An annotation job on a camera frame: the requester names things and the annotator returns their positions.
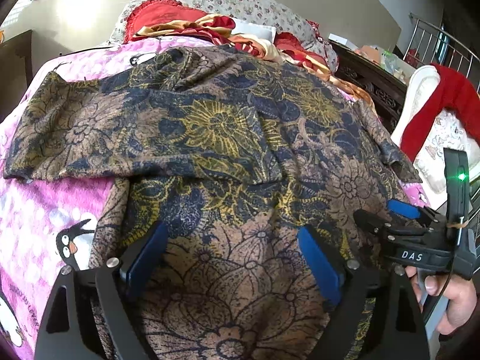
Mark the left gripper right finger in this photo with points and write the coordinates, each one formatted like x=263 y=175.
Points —
x=395 y=331

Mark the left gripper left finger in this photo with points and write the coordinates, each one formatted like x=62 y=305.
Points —
x=68 y=329

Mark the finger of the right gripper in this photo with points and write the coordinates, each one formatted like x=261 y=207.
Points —
x=372 y=223
x=407 y=210

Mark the dark floral patterned garment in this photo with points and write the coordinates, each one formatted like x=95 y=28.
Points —
x=210 y=179

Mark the white upholstered chair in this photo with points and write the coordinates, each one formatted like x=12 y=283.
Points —
x=446 y=132

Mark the pink penguin fleece blanket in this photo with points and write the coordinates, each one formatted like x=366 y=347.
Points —
x=48 y=213

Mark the dark carved wooden nightstand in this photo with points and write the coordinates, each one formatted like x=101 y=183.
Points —
x=386 y=91

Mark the red cloth on chair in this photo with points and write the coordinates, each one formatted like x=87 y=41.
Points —
x=453 y=93

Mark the metal stair railing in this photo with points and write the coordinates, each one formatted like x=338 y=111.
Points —
x=429 y=43

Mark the red cushion right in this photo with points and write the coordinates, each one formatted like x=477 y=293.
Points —
x=290 y=45

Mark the floral white pillow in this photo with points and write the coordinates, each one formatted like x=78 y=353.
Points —
x=274 y=14

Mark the dark wooden desk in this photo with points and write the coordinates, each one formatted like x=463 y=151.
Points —
x=16 y=71

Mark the red gold satin quilt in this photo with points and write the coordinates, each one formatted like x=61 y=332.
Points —
x=217 y=30

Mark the red heart cushion left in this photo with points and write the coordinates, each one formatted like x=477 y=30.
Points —
x=153 y=12

